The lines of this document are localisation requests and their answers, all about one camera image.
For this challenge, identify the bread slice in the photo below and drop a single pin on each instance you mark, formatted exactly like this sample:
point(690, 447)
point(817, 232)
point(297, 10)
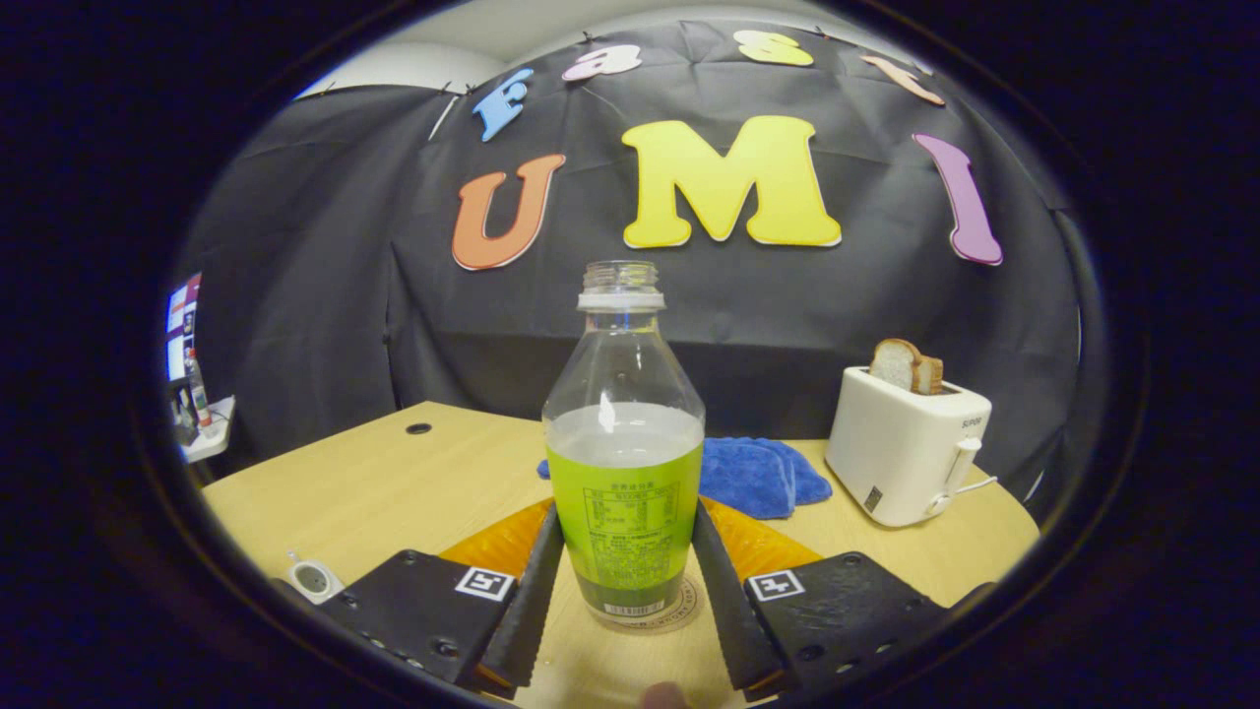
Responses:
point(894, 364)
point(930, 376)

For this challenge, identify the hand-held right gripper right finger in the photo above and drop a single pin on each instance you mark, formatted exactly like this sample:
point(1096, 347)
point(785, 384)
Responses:
point(724, 611)

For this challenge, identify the white side table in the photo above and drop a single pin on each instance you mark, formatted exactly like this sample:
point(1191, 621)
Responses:
point(212, 438)

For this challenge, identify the round wooden coaster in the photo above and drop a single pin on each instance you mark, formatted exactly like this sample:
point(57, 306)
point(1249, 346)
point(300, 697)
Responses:
point(645, 625)

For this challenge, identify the white toaster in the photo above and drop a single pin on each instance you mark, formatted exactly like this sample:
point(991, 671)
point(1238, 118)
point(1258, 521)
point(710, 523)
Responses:
point(901, 453)

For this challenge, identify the blue towel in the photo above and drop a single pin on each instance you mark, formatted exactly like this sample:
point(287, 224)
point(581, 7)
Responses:
point(758, 478)

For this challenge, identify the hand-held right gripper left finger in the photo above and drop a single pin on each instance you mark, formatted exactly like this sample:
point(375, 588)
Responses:
point(527, 611)

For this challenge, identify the white teacup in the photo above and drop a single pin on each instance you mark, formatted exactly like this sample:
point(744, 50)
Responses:
point(315, 581)

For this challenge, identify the green label water bottle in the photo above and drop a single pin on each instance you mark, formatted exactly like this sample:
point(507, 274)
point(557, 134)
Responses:
point(625, 492)

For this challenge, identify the computer monitor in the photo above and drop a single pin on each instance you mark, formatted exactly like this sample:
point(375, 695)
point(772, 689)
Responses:
point(182, 325)

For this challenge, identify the black backdrop cloth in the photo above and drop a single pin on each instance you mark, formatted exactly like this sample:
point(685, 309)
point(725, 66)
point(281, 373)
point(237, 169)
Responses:
point(345, 295)

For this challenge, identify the small red cap bottle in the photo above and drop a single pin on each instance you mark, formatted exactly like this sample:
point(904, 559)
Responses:
point(200, 394)

